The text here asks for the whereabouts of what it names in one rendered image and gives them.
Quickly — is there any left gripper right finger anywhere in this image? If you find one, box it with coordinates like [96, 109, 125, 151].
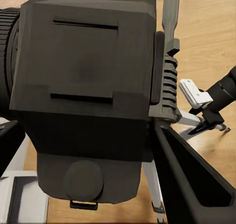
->
[149, 119, 236, 224]

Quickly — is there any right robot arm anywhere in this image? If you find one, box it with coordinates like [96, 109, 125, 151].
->
[179, 66, 236, 135]

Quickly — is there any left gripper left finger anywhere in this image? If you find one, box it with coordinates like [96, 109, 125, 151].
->
[0, 120, 26, 178]

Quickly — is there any camera tripod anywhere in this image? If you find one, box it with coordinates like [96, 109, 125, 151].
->
[142, 0, 230, 224]

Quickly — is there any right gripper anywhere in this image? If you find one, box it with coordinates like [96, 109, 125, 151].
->
[189, 80, 236, 135]

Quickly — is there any digital camera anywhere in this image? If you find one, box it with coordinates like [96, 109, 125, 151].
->
[0, 0, 165, 211]

